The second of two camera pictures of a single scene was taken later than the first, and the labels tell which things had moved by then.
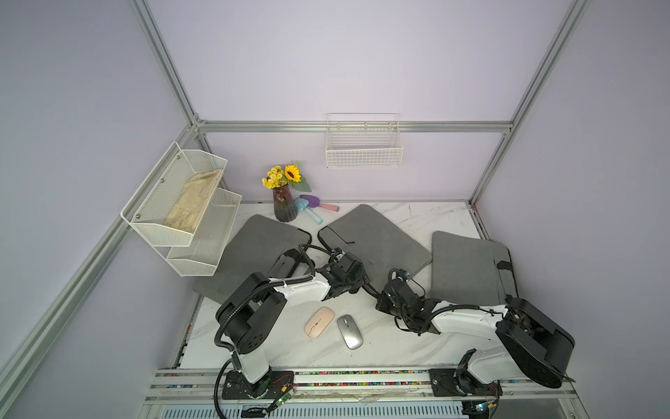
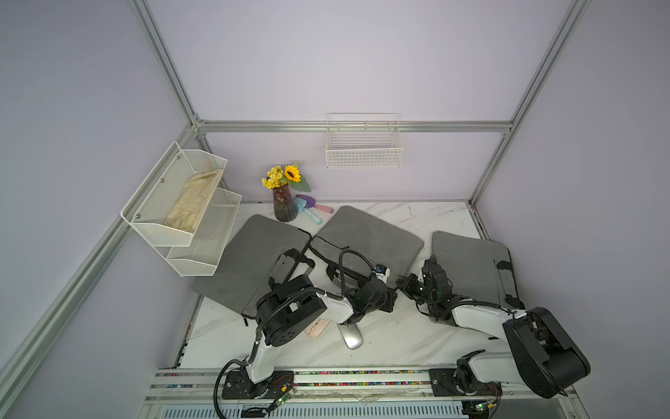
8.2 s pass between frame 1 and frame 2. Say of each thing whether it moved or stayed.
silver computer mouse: stayed
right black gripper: moved
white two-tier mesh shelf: stayed
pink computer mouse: stayed
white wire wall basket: stayed
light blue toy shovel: stayed
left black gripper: moved
